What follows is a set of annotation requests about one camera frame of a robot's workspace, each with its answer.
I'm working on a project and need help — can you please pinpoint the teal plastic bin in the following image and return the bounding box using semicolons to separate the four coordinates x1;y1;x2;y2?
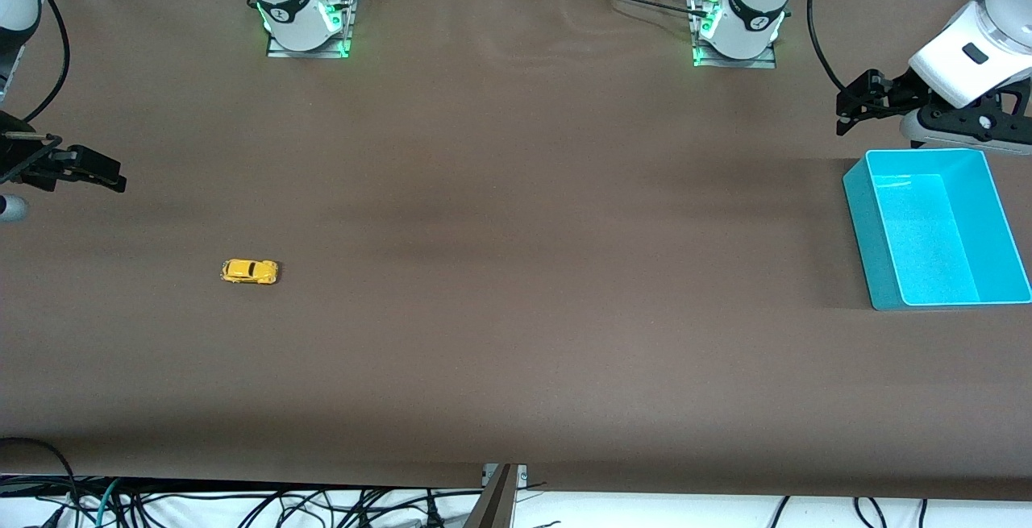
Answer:
843;149;1032;311

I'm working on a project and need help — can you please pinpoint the brown table cover sheet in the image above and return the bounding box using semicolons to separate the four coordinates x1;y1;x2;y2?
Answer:
0;0;1032;501

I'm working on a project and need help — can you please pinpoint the yellow beetle toy car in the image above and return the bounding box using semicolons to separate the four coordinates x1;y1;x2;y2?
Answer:
221;259;280;285

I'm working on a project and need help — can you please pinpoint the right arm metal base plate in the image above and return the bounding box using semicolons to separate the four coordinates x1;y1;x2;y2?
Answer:
266;0;356;60

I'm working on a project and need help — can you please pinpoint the black looped cable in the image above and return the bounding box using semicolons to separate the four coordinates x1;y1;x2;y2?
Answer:
0;436;80;514

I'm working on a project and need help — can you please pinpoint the teal cable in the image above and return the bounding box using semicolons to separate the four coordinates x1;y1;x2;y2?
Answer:
95;478;122;528

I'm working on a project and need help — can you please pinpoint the aluminium profile post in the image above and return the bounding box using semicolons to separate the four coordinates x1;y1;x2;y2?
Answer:
464;464;529;528

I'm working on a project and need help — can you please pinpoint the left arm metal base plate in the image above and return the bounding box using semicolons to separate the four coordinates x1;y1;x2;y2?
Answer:
692;0;779;69

